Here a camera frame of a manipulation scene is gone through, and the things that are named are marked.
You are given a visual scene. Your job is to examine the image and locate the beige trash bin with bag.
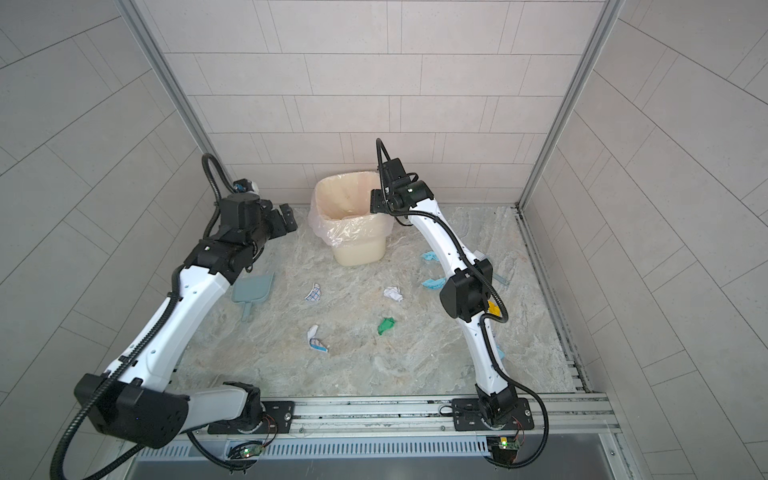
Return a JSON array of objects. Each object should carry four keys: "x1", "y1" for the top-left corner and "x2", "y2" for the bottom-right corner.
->
[{"x1": 308, "y1": 171, "x2": 394, "y2": 267}]

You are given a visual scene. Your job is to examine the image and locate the grey-green plastic dustpan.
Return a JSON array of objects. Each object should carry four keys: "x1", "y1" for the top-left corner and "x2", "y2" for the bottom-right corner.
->
[{"x1": 231, "y1": 273, "x2": 274, "y2": 322}]

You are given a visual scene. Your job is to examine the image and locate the green paper scrap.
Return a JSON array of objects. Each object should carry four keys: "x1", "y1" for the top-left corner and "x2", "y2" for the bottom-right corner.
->
[{"x1": 377, "y1": 317, "x2": 396, "y2": 335}]

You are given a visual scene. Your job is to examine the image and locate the grey-green hand brush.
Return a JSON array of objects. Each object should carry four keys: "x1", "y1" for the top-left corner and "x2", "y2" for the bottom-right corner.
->
[{"x1": 473, "y1": 250, "x2": 515, "y2": 287}]

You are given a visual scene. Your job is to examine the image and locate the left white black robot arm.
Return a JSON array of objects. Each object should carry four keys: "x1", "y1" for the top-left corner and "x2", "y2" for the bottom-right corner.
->
[{"x1": 49, "y1": 153, "x2": 297, "y2": 479}]

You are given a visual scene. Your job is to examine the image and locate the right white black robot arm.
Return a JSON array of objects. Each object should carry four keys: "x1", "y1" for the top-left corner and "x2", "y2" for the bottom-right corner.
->
[{"x1": 370, "y1": 138, "x2": 550, "y2": 470}]

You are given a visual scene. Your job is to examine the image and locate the white checked paper scrap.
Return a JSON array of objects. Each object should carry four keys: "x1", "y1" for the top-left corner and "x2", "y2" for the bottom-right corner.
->
[{"x1": 305, "y1": 283, "x2": 322, "y2": 302}]

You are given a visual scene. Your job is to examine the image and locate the lower cyan paper scrap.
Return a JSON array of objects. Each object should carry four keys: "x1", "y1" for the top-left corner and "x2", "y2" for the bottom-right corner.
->
[{"x1": 422, "y1": 278, "x2": 447, "y2": 290}]

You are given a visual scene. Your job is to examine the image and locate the white crumpled paper scrap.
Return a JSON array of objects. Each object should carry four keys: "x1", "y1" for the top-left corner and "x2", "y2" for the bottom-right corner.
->
[{"x1": 383, "y1": 287, "x2": 404, "y2": 302}]

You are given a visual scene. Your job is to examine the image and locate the white blue-red paper scrap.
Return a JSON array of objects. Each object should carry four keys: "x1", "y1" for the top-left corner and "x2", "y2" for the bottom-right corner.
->
[{"x1": 306, "y1": 325, "x2": 328, "y2": 353}]

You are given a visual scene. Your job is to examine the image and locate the yellow paper scrap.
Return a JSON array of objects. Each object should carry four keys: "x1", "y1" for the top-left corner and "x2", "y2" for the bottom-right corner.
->
[{"x1": 488, "y1": 300, "x2": 502, "y2": 317}]

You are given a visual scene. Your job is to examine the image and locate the left circuit board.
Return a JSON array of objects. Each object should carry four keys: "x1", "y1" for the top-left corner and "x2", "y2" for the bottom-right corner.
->
[{"x1": 228, "y1": 441, "x2": 265, "y2": 460}]

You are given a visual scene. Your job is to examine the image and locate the circuit board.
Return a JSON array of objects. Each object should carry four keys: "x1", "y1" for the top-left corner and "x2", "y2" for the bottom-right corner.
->
[
  {"x1": 486, "y1": 436, "x2": 521, "y2": 468},
  {"x1": 228, "y1": 441, "x2": 265, "y2": 460}
]

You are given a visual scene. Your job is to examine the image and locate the right circuit board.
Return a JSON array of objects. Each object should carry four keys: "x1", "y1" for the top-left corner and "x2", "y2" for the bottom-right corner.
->
[{"x1": 486, "y1": 436, "x2": 521, "y2": 468}]

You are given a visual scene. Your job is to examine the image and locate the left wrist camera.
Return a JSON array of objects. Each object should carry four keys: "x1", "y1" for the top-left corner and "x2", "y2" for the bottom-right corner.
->
[{"x1": 232, "y1": 178, "x2": 259, "y2": 194}]

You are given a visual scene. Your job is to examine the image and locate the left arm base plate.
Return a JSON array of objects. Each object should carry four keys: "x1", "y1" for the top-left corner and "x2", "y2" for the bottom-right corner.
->
[{"x1": 206, "y1": 401, "x2": 296, "y2": 435}]

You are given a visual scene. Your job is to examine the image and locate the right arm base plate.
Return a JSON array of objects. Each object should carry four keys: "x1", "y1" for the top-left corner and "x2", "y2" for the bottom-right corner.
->
[{"x1": 450, "y1": 397, "x2": 535, "y2": 432}]

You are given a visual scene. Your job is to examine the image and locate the aluminium mounting rail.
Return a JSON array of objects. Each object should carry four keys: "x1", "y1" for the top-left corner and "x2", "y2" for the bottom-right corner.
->
[{"x1": 194, "y1": 392, "x2": 620, "y2": 440}]

